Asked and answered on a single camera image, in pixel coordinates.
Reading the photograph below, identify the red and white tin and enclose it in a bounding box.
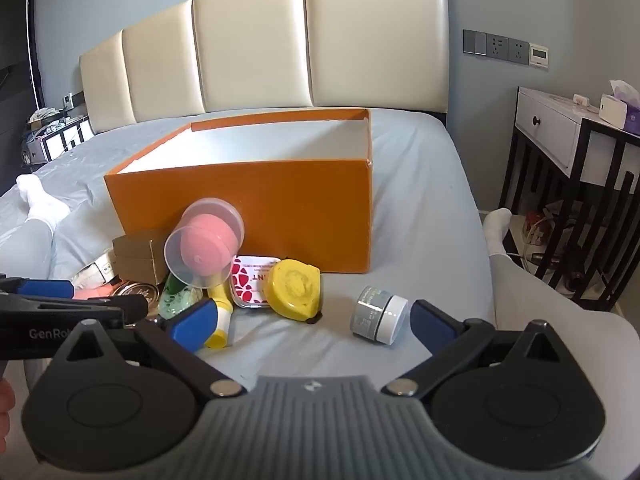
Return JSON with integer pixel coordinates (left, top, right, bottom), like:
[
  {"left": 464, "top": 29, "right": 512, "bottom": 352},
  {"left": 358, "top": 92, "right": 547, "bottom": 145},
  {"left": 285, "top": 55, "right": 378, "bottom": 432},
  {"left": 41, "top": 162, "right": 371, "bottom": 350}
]
[{"left": 230, "top": 255, "right": 282, "bottom": 309}]

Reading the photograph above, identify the person's left hand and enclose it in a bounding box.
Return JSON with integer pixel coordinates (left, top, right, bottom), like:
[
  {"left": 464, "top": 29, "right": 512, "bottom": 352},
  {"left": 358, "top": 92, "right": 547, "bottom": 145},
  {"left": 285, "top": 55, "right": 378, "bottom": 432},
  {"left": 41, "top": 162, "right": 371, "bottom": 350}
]
[{"left": 0, "top": 379, "right": 17, "bottom": 457}]

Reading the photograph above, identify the silver and white jar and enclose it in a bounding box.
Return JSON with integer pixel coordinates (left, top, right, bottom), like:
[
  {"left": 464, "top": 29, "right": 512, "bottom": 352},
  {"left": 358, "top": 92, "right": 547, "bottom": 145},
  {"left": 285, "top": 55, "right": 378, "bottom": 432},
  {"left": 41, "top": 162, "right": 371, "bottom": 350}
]
[{"left": 350, "top": 286, "right": 410, "bottom": 346}]

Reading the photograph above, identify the white and black nightstand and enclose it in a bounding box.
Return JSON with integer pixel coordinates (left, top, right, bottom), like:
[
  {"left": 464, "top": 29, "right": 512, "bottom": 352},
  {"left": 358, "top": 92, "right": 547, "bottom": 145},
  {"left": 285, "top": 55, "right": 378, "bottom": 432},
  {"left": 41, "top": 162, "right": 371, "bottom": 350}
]
[{"left": 500, "top": 86, "right": 640, "bottom": 312}]

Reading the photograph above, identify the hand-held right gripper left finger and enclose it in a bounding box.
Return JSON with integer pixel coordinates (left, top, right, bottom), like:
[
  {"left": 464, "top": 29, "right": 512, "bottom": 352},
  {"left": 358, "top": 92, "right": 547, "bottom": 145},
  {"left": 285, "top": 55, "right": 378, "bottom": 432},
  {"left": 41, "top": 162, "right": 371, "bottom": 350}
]
[{"left": 50, "top": 299, "right": 247, "bottom": 402}]

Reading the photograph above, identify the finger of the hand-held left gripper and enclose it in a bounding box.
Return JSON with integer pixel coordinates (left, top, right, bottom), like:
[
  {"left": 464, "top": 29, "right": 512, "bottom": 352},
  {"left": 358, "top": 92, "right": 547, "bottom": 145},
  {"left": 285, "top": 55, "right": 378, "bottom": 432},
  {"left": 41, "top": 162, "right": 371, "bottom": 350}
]
[
  {"left": 0, "top": 293, "right": 149, "bottom": 323},
  {"left": 0, "top": 274, "right": 76, "bottom": 302}
]

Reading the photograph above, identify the tissue box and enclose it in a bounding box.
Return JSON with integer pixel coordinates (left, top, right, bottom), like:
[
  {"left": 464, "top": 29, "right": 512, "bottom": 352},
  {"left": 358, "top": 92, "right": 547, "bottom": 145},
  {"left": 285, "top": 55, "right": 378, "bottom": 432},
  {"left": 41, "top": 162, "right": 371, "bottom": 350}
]
[{"left": 599, "top": 80, "right": 640, "bottom": 136}]

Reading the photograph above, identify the grey wall socket panel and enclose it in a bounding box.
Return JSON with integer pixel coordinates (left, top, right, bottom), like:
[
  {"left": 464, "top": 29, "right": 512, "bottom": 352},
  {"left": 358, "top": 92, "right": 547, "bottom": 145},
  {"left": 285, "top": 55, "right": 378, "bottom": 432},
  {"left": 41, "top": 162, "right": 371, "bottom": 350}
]
[{"left": 462, "top": 29, "right": 530, "bottom": 66}]

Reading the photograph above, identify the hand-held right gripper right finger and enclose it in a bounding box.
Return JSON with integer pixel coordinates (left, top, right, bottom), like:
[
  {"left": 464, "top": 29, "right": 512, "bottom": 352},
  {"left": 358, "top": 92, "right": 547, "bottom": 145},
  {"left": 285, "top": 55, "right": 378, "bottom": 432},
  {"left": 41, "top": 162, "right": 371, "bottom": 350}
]
[{"left": 382, "top": 300, "right": 581, "bottom": 402}]

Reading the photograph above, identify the cream padded headboard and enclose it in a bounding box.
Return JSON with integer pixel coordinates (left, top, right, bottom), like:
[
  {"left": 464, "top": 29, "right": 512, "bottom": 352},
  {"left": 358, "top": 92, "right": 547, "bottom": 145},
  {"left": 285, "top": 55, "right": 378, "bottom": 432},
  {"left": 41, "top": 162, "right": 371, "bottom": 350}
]
[{"left": 80, "top": 0, "right": 449, "bottom": 136}]

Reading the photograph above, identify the clear round plastic container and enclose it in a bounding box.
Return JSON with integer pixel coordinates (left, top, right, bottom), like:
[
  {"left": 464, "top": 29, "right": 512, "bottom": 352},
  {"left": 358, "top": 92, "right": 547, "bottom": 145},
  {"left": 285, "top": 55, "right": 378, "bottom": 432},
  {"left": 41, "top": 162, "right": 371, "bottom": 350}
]
[{"left": 164, "top": 198, "right": 245, "bottom": 289}]

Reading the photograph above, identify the person's leg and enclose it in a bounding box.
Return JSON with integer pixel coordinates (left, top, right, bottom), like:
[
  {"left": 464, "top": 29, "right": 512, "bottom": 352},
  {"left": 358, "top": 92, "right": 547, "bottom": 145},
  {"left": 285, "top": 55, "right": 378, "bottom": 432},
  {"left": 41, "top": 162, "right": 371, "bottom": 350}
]
[
  {"left": 0, "top": 174, "right": 72, "bottom": 283},
  {"left": 482, "top": 208, "right": 640, "bottom": 466}
]

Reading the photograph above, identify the orange cardboard box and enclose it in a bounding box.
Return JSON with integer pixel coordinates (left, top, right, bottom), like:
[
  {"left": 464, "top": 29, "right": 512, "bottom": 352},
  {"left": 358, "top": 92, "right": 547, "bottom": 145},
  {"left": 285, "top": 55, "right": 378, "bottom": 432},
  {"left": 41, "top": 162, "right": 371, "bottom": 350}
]
[{"left": 103, "top": 108, "right": 375, "bottom": 275}]

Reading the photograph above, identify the person's right leg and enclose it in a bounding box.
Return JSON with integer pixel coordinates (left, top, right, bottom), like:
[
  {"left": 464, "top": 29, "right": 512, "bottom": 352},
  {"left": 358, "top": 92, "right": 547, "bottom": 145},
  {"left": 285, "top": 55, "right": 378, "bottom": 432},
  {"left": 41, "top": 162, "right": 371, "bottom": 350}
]
[{"left": 482, "top": 208, "right": 640, "bottom": 466}]

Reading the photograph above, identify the yellow plastic bottle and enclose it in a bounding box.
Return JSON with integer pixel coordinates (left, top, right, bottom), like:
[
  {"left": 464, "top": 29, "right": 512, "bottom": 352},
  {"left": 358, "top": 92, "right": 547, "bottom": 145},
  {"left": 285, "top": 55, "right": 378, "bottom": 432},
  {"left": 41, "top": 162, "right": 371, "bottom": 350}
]
[{"left": 205, "top": 282, "right": 234, "bottom": 350}]

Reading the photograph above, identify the grey bed sheet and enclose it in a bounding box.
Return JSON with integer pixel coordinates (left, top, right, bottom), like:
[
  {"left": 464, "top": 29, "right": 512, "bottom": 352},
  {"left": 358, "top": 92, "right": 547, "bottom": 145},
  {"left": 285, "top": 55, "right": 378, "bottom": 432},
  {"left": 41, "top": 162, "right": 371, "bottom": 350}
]
[{"left": 0, "top": 108, "right": 498, "bottom": 397}]

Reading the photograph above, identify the brown cardboard box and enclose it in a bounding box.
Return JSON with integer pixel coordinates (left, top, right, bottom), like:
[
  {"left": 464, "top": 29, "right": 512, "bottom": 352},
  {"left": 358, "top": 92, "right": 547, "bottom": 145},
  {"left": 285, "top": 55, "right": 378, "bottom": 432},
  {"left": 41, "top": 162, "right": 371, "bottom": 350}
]
[{"left": 112, "top": 228, "right": 172, "bottom": 286}]

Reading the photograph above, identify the yellow tape measure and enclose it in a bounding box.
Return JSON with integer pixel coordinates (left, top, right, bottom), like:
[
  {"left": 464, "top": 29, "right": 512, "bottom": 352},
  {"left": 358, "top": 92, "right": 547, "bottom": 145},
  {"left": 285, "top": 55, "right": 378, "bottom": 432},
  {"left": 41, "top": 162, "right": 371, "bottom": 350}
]
[{"left": 264, "top": 259, "right": 322, "bottom": 324}]

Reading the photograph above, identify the round brown tin lid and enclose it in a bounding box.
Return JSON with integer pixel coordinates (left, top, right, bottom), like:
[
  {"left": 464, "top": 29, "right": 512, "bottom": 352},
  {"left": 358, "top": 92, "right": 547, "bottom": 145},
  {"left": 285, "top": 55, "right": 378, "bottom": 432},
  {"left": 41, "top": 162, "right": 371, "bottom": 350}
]
[{"left": 111, "top": 280, "right": 162, "bottom": 317}]

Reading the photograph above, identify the pink round sponge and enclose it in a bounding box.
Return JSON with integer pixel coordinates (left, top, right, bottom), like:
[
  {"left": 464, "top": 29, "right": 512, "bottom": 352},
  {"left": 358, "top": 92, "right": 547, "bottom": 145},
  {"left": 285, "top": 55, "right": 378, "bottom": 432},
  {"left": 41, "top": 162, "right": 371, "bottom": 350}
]
[{"left": 180, "top": 215, "right": 237, "bottom": 277}]

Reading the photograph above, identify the cluttered bedside table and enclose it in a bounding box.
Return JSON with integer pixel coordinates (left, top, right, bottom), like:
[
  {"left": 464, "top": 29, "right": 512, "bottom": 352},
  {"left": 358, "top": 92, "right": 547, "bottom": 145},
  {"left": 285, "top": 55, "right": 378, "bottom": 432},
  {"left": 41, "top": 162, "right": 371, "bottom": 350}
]
[{"left": 20, "top": 107, "right": 96, "bottom": 167}]

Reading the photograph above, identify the person's left leg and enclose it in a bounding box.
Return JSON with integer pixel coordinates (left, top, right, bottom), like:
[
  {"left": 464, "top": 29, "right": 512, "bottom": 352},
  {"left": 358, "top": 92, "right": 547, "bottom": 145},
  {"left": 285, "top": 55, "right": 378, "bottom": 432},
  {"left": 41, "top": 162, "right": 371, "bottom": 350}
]
[{"left": 0, "top": 174, "right": 72, "bottom": 283}]

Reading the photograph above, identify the black hair dryer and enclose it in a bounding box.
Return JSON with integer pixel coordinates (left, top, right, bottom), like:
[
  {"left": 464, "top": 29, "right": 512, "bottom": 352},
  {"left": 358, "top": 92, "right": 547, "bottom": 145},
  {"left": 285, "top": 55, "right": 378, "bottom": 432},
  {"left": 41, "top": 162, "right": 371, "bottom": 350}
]
[{"left": 562, "top": 242, "right": 598, "bottom": 293}]

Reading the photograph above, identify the green packet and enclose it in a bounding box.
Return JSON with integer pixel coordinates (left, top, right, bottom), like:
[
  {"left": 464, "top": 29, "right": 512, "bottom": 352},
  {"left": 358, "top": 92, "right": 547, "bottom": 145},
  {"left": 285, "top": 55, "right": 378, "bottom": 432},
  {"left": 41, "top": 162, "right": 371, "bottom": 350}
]
[{"left": 157, "top": 272, "right": 204, "bottom": 320}]

